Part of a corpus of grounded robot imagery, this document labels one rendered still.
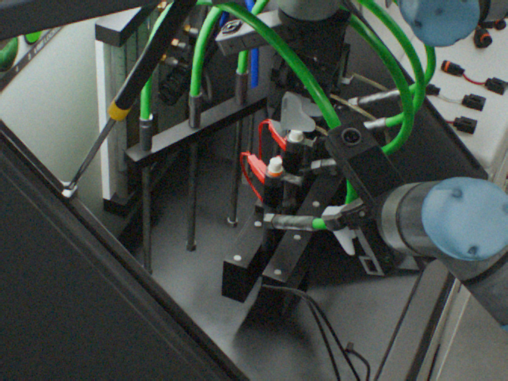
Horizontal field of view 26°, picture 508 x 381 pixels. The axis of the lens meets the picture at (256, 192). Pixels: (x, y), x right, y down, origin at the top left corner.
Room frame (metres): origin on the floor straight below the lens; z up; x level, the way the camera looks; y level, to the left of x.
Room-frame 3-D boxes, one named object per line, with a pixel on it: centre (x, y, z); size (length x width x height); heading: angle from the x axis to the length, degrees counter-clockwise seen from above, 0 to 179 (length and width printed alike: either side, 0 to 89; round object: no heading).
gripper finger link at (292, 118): (1.10, -0.04, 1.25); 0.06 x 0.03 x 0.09; 70
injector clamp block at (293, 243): (1.24, -0.06, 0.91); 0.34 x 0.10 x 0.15; 160
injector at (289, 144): (1.19, -0.06, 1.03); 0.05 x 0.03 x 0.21; 70
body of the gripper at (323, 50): (1.11, -0.05, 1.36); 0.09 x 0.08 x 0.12; 70
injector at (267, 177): (1.12, -0.03, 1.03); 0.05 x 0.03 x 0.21; 70
